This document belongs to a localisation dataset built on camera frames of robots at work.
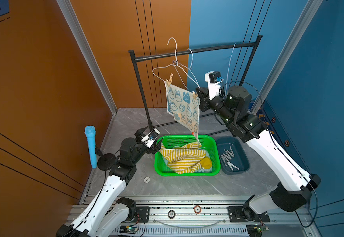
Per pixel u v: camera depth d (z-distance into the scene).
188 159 0.79
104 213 0.45
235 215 0.73
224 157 0.92
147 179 0.85
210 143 0.92
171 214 0.74
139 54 0.60
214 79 0.47
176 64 0.62
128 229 0.71
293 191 0.40
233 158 0.93
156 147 0.68
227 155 0.94
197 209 0.76
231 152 0.94
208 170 0.87
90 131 0.71
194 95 0.60
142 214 0.74
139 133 0.67
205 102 0.53
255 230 0.71
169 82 0.70
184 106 0.73
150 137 0.61
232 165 0.89
